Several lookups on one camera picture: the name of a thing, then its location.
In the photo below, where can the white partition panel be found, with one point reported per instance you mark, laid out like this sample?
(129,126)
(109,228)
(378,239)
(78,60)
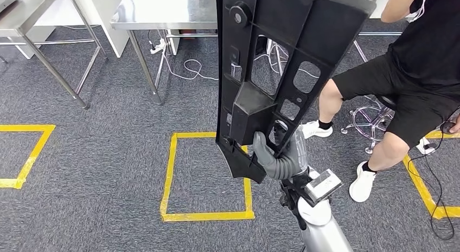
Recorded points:
(104,13)

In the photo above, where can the chrome swivel stool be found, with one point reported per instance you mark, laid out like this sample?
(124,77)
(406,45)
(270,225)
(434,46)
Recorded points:
(366,119)

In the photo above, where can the black plastic plate bracket part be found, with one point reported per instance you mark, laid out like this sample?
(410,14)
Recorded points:
(323,27)

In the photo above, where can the black camera bracket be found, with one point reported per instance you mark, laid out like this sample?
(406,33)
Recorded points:
(291,193)

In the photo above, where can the black handheld controller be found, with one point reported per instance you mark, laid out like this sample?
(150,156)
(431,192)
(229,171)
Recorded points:
(446,127)

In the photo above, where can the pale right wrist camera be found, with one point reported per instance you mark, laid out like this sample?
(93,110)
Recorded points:
(323,185)

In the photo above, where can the stainless steel workbench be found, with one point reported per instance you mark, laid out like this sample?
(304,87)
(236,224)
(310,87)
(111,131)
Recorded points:
(161,10)

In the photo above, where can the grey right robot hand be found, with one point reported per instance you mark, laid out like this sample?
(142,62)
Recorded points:
(263,153)

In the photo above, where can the person's hand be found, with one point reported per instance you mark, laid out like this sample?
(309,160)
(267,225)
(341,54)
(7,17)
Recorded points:
(455,125)

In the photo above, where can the stainless steel table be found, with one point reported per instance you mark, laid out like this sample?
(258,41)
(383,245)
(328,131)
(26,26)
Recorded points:
(25,17)

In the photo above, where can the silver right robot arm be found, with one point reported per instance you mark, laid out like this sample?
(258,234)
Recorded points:
(323,236)

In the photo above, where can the person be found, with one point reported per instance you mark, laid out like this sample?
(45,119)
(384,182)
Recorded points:
(424,45)

